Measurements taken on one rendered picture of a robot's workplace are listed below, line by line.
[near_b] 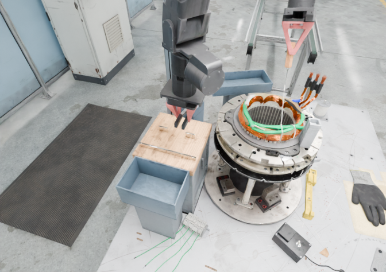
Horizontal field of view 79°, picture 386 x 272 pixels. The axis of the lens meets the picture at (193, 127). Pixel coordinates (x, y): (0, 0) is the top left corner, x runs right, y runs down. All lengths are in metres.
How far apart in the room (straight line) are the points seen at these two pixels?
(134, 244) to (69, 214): 1.12
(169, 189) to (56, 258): 1.26
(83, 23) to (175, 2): 2.31
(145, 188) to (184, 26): 0.48
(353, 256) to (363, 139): 0.59
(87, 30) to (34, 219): 1.77
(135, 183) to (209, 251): 0.33
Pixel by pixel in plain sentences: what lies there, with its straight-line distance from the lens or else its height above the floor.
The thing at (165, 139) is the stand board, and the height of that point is 1.06.
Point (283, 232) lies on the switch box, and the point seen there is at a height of 0.84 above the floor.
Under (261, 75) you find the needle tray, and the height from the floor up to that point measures 1.04.
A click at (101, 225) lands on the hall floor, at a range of 1.84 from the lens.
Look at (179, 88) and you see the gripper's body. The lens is 0.53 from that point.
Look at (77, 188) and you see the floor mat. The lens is 2.04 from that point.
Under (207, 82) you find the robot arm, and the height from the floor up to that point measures 1.36.
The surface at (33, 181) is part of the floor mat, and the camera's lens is 2.26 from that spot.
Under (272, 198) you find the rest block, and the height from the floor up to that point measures 0.84.
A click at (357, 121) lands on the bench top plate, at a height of 0.78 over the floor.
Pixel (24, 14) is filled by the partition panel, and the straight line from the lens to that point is 2.91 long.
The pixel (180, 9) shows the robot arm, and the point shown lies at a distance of 0.42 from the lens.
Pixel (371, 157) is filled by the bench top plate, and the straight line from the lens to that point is 1.31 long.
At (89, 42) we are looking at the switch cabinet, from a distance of 2.77.
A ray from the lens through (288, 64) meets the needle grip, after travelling 0.65.
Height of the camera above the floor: 1.60
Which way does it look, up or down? 45 degrees down
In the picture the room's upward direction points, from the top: straight up
